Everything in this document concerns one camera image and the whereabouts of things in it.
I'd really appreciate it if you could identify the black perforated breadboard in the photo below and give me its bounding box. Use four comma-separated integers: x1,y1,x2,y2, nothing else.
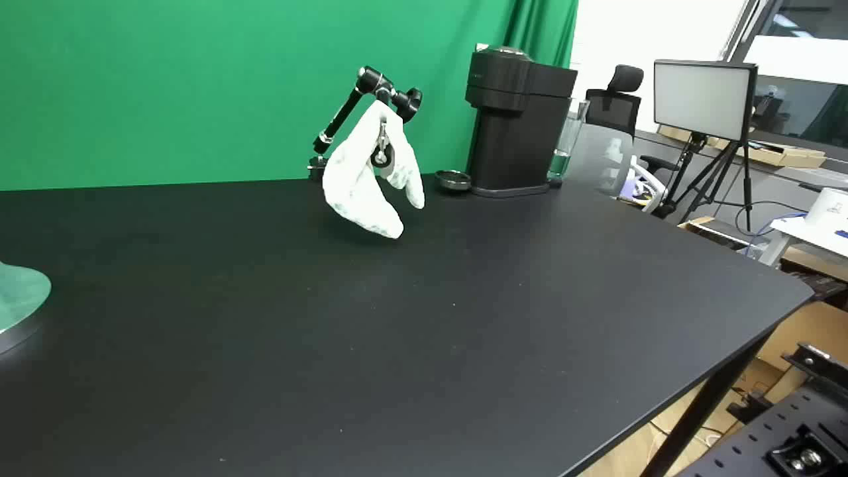
673,343,848,477

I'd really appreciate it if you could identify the wooden background desk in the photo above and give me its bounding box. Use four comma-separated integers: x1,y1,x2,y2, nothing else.
658,123,830,172

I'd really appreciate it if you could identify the black coffee machine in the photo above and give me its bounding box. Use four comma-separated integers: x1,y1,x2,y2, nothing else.
465,46,581,197

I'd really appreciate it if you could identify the LED light panel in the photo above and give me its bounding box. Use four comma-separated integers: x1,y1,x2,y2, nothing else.
651,58,760,142

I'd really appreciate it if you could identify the black office chair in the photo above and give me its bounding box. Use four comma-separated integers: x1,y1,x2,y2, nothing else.
584,60,646,140

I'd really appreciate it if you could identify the green backdrop curtain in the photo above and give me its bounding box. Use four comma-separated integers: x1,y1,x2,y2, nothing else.
0,0,584,193

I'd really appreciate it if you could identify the clear glass jar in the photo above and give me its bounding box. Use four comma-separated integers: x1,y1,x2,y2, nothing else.
547,100,590,190

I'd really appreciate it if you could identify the black tripod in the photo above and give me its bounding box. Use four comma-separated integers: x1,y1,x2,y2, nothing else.
658,129,759,233

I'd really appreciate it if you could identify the white cloth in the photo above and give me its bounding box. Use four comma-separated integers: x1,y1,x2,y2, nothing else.
319,99,429,243

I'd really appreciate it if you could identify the white flat box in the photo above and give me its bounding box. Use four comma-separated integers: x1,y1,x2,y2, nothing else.
772,185,848,259

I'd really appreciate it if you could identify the black table leg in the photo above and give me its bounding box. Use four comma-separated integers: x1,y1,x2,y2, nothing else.
640,348,764,477

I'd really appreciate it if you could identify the brown cardboard box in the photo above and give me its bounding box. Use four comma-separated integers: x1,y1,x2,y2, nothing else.
752,300,848,373

